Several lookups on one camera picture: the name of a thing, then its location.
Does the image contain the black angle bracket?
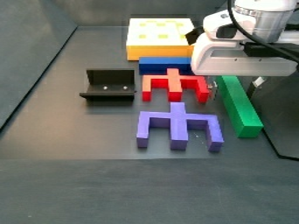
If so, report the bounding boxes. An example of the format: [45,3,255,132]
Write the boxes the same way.
[79,69,136,102]

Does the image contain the green rectangular block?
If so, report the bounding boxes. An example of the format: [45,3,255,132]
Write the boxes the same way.
[216,76,264,138]

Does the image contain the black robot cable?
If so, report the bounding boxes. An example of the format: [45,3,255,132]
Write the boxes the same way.
[227,0,299,63]

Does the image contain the yellow board with slots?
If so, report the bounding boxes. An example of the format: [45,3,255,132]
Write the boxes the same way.
[125,18,193,61]

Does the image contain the blue rectangular block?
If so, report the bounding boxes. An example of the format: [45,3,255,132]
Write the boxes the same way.
[139,57,192,75]

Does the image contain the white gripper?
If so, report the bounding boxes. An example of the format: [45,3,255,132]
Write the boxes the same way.
[191,9,299,100]

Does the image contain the purple fork-shaped block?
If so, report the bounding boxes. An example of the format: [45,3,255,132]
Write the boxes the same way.
[136,102,224,152]

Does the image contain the red fork-shaped block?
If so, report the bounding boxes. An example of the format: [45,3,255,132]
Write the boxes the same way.
[141,68,211,103]

